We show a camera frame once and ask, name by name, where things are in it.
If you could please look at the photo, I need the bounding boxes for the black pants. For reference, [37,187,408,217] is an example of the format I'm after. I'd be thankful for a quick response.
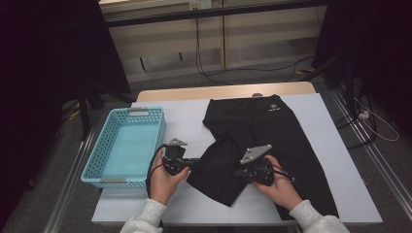
[186,94,339,221]

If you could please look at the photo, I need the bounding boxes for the narrow black curtain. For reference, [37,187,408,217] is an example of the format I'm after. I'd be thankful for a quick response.
[312,0,412,137]

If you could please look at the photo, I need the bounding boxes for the hand-held gripper black cable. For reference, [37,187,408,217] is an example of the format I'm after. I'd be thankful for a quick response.
[265,163,296,184]
[145,144,169,199]

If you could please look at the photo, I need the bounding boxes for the black horizontal bar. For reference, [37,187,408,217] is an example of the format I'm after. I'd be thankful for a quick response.
[105,0,328,28]

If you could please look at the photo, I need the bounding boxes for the black upright stand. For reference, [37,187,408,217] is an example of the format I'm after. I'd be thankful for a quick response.
[299,51,358,111]

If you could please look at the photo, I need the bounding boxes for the right hand-held gripper black cable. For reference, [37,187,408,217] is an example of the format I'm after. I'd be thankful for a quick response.
[265,163,296,184]

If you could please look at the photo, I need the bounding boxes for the white floor cable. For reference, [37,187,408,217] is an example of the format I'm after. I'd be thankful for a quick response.
[354,96,400,143]

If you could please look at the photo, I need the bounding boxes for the person's right hand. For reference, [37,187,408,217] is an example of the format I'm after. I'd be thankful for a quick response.
[252,154,304,212]

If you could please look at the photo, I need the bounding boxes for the black floor cable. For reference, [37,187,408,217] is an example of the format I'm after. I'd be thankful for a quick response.
[334,93,378,150]

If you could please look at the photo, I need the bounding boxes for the short metal floor rail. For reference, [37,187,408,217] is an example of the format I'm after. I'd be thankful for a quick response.
[43,125,98,233]

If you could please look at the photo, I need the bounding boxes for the wooden table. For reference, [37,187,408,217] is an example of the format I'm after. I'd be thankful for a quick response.
[135,81,317,103]

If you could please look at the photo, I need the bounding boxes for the long metal floor rail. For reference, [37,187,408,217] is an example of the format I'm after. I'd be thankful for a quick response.
[329,88,412,212]

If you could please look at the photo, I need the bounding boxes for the left hand-held gripper black cable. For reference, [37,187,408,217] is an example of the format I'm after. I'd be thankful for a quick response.
[145,144,169,199]

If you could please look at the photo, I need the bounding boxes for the beige wooden cabinet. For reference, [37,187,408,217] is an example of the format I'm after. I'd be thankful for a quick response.
[98,0,328,83]

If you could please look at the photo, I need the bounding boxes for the white wall socket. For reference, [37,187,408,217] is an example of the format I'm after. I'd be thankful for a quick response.
[189,0,213,11]

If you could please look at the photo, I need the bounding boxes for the light blue plastic basket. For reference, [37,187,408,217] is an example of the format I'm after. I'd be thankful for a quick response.
[80,107,167,190]

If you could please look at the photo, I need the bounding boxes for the wide black curtain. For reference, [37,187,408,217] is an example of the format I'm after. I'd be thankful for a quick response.
[0,0,132,227]

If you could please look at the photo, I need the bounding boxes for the black wall cable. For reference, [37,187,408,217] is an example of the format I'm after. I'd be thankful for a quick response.
[193,17,315,86]

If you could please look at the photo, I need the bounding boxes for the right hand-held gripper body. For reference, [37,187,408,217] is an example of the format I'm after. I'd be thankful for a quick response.
[234,144,277,187]

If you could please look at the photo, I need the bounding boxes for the person's left hand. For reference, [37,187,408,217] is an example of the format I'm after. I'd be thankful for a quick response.
[149,150,191,207]

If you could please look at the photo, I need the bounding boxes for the black tripod stand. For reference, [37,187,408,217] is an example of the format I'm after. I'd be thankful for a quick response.
[77,82,137,142]

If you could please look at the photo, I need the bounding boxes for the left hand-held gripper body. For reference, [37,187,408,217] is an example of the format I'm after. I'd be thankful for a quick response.
[161,138,192,177]

